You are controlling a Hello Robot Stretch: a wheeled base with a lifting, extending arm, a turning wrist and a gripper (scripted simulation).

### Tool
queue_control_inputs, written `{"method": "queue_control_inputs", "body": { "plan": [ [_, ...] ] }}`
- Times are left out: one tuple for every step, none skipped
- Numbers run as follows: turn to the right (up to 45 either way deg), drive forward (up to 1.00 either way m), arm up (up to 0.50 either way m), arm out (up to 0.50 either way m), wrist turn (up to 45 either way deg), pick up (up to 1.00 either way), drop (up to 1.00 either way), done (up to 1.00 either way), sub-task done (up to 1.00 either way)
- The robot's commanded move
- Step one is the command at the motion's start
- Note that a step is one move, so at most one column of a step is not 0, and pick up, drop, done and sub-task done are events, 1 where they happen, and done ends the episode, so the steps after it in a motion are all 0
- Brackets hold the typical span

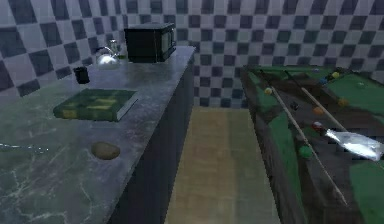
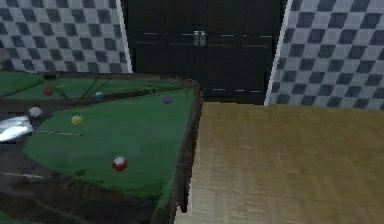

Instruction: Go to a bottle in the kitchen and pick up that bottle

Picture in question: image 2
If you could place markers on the yellow ball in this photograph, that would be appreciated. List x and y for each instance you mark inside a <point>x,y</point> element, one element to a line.
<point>76,120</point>

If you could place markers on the red and white ball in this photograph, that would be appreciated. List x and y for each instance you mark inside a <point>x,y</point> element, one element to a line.
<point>119,163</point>

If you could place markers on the wooden cue stick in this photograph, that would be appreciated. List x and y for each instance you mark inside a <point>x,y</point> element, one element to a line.
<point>60,133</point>

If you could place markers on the green pool table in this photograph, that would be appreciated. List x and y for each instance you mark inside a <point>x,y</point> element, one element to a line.
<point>133,133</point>

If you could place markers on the blue ball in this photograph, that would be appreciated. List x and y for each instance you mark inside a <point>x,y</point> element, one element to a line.
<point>99,96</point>

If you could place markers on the black double door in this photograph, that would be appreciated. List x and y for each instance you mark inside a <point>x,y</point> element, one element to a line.
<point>206,60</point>

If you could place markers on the purple ball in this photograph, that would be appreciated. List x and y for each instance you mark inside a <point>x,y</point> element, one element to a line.
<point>166,100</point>

